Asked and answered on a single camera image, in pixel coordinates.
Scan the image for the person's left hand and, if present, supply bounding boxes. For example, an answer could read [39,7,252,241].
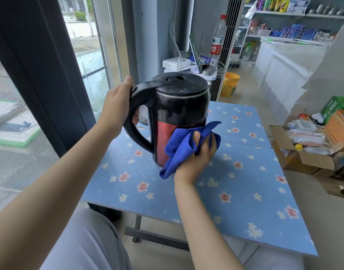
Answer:
[99,76,140,138]

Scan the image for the person's right hand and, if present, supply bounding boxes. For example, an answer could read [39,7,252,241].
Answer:
[174,131,218,186]

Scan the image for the blue microfibre cloth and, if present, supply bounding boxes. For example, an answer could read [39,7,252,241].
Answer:
[159,121,222,180]

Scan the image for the red and black electric kettle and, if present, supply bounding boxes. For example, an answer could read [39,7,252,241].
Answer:
[123,72,211,168]

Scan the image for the person's left forearm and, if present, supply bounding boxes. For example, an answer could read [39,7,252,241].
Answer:
[0,120,122,270]

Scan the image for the person's right forearm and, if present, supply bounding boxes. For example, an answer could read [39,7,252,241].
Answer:
[174,176,244,270]

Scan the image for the white router box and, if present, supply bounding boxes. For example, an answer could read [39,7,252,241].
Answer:
[162,57,192,71]

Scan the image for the blue floral folding table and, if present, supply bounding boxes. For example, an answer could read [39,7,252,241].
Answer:
[81,102,319,257]

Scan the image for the yellow plastic bucket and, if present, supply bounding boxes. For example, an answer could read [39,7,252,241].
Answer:
[220,72,241,98]

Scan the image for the green framed tablet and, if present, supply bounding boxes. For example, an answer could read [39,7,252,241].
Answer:
[189,35,200,74]

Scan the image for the clear plastic water bottle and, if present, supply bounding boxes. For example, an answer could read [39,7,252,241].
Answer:
[210,14,227,67]

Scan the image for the open cardboard box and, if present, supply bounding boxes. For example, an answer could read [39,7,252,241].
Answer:
[269,121,344,175]

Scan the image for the pile of white packets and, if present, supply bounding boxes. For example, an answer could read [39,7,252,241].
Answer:
[287,117,338,155]

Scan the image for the white standing air conditioner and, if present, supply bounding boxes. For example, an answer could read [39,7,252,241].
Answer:
[209,0,246,102]

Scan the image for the white shop counter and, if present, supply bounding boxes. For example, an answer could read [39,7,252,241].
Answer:
[252,36,333,96]

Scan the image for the flat cardboard box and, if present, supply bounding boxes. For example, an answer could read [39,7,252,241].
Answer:
[314,165,344,199]

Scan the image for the green cardboard box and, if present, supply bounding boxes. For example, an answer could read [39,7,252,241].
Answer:
[320,96,344,126]

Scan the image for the person's white trousers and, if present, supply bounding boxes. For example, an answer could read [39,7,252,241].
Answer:
[39,208,305,270]

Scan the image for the white draped sheet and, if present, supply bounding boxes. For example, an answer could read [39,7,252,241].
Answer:
[301,14,344,117]

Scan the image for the shelf of packaged goods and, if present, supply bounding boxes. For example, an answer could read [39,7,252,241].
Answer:
[234,0,344,65]

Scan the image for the dark window frame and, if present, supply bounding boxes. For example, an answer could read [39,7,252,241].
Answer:
[0,0,97,158]

